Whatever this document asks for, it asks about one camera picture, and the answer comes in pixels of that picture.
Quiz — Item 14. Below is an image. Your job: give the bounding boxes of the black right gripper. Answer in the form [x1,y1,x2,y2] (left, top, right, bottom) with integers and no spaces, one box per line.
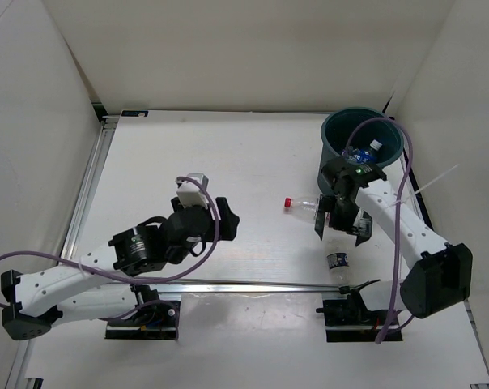
[315,194,372,246]

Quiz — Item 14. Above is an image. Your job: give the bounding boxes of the red cap red label bottle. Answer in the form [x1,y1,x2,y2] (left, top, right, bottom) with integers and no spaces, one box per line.
[283,195,330,225]

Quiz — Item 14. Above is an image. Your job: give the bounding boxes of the blue label bottle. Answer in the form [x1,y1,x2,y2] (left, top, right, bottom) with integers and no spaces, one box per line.
[342,139,383,165]

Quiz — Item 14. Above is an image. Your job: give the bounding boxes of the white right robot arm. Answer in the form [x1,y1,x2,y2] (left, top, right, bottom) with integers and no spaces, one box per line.
[314,157,473,319]

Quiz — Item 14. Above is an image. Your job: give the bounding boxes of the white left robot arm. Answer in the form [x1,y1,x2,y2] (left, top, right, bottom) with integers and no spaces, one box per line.
[1,197,240,340]

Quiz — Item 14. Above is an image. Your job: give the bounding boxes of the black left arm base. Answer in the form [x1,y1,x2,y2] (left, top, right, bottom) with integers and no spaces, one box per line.
[104,285,181,341]

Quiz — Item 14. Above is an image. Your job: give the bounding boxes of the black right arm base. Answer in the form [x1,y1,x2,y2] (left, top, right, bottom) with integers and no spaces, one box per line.
[316,280,388,343]

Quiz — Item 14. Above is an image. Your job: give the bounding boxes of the dark teal plastic bin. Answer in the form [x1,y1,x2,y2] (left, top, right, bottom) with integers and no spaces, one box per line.
[317,107,405,195]

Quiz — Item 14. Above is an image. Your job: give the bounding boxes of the dark label small bottle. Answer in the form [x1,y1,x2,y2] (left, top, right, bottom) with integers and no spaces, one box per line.
[326,252,351,286]

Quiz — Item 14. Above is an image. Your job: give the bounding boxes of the blue sticker label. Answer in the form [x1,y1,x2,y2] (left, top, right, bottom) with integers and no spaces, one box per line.
[121,110,149,118]

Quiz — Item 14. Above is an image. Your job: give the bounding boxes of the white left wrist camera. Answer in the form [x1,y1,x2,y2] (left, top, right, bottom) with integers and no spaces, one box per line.
[176,173,209,209]

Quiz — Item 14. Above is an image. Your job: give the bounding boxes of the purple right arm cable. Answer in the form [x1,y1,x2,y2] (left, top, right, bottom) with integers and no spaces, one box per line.
[346,116,415,345]

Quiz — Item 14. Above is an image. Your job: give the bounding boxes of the aluminium table frame rail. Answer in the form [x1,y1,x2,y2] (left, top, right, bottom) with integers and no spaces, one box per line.
[5,116,119,388]

